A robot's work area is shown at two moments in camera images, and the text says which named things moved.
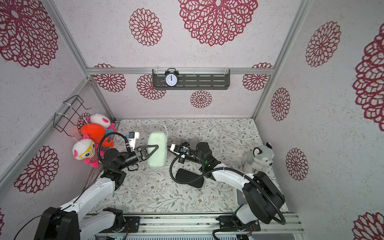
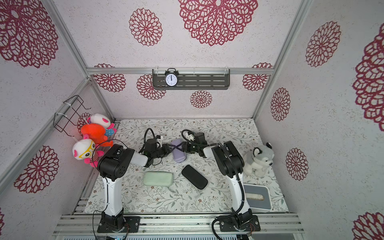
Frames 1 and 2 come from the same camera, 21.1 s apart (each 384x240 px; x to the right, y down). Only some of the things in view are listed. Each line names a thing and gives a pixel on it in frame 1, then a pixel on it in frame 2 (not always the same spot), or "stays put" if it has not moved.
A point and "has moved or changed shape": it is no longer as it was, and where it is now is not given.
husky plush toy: x=258 y=159 stays put
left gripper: x=141 y=153 → x=167 y=149
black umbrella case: x=184 y=176 has moved or changed shape
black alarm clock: x=171 y=77 stays put
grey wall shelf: x=194 y=79 stays put
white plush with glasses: x=85 y=149 stays put
